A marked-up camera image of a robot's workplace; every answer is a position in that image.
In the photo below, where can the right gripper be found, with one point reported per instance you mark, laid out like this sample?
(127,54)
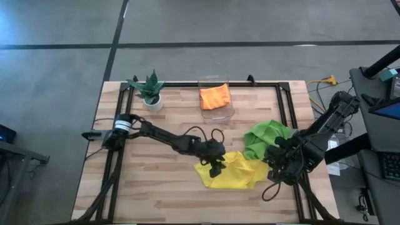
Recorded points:
(290,159)

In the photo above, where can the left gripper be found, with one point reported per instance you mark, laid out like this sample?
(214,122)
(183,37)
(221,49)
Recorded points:
(209,150)

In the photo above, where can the yellow microfiber towel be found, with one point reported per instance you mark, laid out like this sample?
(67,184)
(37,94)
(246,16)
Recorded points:
(237,175)

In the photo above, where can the green microfiber towel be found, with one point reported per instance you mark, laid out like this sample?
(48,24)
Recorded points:
(262,137)

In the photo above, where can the orange microfiber towel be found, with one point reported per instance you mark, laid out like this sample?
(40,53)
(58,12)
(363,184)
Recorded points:
(215,97)

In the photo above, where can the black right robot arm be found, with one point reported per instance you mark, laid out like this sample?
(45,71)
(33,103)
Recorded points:
(331,118)

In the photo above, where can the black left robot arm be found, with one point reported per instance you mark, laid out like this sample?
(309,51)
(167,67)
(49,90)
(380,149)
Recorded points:
(159,134)

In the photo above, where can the clear plastic bin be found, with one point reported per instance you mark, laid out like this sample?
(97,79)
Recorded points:
(218,115)

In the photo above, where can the white paper sheets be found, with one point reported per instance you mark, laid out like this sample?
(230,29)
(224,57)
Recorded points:
(332,145)

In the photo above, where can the black diagonal stand beam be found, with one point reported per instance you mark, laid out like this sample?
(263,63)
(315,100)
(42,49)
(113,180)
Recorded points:
(343,150)
(384,61)

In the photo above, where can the white round plant pot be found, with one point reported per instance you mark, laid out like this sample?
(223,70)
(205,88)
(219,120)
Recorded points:
(154,106)

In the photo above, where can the green snake plant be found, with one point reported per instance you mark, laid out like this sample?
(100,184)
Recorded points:
(149,87)

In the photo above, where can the grey desk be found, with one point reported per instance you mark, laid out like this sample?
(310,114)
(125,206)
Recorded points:
(375,137)

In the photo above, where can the keyboard with purple lights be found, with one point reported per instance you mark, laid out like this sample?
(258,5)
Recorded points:
(392,165)

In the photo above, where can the laptop with blue screen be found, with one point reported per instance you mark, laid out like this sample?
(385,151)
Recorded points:
(389,111)

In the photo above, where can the small teal box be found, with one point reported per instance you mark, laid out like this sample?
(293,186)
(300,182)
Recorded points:
(389,75)

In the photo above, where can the grey metal stand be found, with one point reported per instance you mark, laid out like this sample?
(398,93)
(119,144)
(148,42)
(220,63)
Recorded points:
(18,153)

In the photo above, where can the dark device with blue light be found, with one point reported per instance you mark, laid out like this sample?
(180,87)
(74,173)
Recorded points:
(6,134)

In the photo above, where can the black aluminium table frame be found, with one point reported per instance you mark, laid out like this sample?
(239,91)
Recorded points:
(187,84)

